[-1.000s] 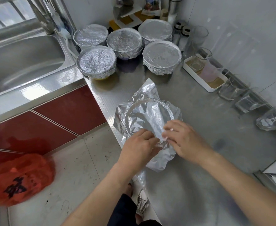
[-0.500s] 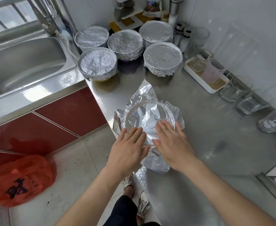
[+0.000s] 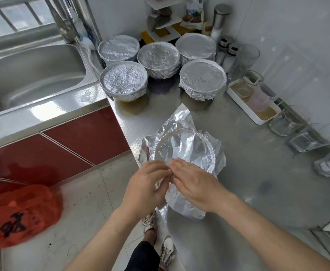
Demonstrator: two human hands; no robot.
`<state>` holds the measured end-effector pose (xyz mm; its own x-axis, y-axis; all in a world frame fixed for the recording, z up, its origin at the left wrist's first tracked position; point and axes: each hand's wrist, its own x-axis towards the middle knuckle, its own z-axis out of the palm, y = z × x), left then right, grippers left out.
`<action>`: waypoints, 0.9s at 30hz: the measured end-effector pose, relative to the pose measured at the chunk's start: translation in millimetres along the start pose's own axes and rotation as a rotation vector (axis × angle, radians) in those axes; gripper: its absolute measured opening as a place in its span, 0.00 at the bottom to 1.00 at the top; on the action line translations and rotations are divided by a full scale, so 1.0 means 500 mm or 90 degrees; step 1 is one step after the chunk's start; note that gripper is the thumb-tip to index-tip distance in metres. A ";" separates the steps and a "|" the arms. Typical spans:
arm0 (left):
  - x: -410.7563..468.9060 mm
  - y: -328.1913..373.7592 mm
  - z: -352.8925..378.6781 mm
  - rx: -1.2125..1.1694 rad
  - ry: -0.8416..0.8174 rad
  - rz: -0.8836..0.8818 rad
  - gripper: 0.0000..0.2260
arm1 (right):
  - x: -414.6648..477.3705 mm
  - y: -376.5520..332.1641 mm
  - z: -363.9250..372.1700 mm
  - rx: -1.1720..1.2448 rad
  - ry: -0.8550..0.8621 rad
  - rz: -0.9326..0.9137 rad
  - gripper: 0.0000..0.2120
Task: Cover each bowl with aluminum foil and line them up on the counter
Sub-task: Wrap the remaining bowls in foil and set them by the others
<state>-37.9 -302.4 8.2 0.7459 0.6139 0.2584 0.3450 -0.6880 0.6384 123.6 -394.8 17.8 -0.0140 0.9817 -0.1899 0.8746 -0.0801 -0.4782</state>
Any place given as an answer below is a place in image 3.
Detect person's right forearm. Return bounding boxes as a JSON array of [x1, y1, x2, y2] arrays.
[[216, 192, 330, 271]]

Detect steel faucet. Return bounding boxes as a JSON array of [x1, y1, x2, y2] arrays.
[[44, 0, 79, 44]]

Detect stainless steel sink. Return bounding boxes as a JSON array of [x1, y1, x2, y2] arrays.
[[0, 39, 108, 153]]

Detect foil-wrapped bowl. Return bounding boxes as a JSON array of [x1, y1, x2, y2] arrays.
[[175, 32, 218, 65]]

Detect person's right hand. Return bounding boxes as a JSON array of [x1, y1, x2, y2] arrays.
[[168, 158, 230, 213]]

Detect white dish brush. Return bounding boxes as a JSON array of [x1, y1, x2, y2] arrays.
[[80, 37, 97, 51]]

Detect white rectangular tray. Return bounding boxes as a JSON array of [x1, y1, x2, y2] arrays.
[[227, 79, 282, 125]]

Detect person's dark trousers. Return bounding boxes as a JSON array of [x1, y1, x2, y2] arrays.
[[124, 241, 161, 271]]

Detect pink translucent cup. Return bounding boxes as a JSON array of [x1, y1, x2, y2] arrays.
[[248, 84, 276, 113]]

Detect red kitchen cabinet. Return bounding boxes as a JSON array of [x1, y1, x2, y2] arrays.
[[0, 106, 131, 201]]

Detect person's left hand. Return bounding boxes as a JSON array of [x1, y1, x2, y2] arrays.
[[120, 161, 173, 221]]

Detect white corner shelf rack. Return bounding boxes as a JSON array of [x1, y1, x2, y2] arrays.
[[145, 0, 206, 43]]

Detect tall white steel-capped bottle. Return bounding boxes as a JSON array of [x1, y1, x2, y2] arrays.
[[210, 3, 232, 42]]

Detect white shaker with black lid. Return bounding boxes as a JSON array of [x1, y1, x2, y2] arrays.
[[216, 38, 230, 64], [223, 43, 239, 73]]

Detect person's left forearm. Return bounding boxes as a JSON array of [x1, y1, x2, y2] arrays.
[[66, 209, 149, 271]]

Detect person's left white shoe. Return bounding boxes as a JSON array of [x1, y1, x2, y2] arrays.
[[142, 210, 156, 234]]

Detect person's right white shoe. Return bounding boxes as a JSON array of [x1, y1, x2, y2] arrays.
[[158, 235, 176, 268]]

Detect stack of aluminium foil sheets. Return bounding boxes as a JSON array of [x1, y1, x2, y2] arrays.
[[138, 103, 227, 220]]

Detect metal window railing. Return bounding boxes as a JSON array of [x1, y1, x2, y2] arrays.
[[0, 0, 56, 40]]

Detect foil-covered bowl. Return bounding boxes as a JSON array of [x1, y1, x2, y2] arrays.
[[137, 41, 182, 80], [97, 34, 141, 67], [179, 58, 228, 102], [100, 61, 149, 102]]

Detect person's white shoe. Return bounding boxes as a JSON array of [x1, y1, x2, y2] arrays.
[[142, 210, 156, 234], [158, 235, 176, 268]]

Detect colourful snack packet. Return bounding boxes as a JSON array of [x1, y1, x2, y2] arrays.
[[182, 0, 204, 29]]

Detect red plastic bag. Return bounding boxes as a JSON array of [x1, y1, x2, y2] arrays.
[[0, 184, 62, 247]]

